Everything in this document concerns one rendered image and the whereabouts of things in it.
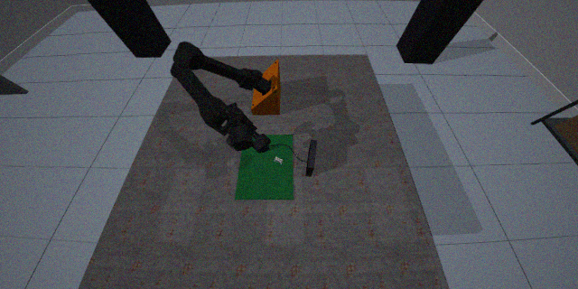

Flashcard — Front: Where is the green circuit board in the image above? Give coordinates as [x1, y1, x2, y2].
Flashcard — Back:
[235, 135, 294, 200]

